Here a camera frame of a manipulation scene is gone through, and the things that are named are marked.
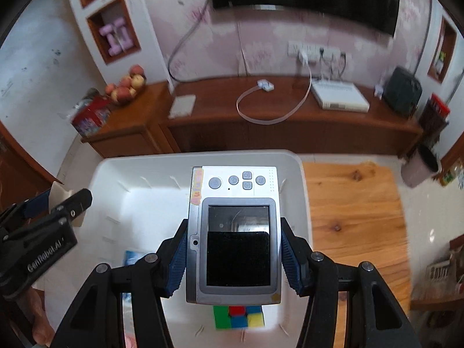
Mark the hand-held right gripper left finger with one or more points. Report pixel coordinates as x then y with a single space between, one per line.
177 266

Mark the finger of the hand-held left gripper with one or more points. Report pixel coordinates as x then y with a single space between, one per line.
74 205
36 205

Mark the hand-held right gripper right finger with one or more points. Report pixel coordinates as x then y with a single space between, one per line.
292 266

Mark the white plastic storage bin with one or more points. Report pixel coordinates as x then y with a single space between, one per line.
145 203

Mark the silver digital camera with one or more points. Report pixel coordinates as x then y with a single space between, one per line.
235 188

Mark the person's left hand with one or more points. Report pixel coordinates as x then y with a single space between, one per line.
36 315

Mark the wooden door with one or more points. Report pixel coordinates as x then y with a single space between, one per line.
18 166

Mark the blue packet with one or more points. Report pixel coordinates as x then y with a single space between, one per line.
133 257

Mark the colourful puzzle cube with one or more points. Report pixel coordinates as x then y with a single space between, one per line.
222 319

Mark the red printed tin box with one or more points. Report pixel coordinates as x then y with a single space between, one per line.
90 118

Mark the wooden television cabinet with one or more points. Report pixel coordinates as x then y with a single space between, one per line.
290 130

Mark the small white flat box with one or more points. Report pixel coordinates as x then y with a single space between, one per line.
182 106

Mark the printed papers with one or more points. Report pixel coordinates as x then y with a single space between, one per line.
440 273

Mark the white set-top box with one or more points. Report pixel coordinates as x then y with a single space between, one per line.
340 96

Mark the small white adapter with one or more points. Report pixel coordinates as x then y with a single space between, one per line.
265 85

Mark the red dark package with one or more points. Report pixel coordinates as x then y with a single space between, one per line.
435 116

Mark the black small appliance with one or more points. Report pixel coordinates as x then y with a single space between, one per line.
402 90

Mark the white charger plug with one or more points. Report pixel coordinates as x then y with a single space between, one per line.
303 57

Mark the white wall power strip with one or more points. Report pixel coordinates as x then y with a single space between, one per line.
317 49

